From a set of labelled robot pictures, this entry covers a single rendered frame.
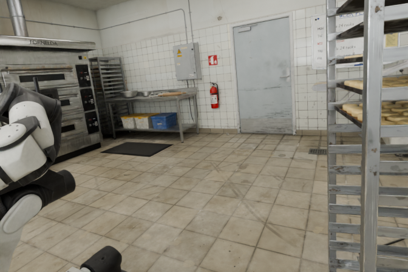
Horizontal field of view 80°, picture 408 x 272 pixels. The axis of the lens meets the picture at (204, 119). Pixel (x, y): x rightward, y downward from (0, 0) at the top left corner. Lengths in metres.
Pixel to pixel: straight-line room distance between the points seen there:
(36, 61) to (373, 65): 4.48
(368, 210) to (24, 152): 0.83
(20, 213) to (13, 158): 0.51
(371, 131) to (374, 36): 0.21
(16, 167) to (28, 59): 4.01
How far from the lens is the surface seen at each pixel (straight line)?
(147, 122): 5.23
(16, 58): 4.57
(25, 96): 0.90
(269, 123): 4.73
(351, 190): 1.25
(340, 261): 1.43
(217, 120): 5.03
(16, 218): 1.16
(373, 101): 0.68
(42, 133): 0.74
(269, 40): 4.63
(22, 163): 0.68
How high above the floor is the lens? 1.23
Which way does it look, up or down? 10 degrees down
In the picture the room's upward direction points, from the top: 6 degrees counter-clockwise
